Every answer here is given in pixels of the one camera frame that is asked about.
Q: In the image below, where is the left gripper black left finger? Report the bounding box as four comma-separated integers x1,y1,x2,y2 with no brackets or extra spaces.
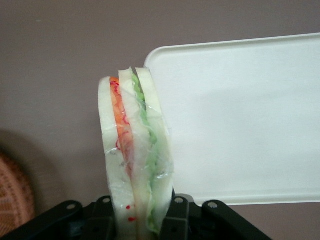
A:
0,195,119,240

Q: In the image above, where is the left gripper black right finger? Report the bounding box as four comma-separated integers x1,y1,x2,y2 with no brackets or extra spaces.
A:
159,194,272,240

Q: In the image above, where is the plastic sandwich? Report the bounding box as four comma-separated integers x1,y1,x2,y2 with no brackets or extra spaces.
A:
97,66,175,240

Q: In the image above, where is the brown wicker basket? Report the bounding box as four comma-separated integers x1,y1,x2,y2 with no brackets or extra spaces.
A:
0,149,36,232

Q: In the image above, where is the cream plastic tray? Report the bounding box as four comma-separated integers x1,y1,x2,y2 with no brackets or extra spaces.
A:
143,32,320,207

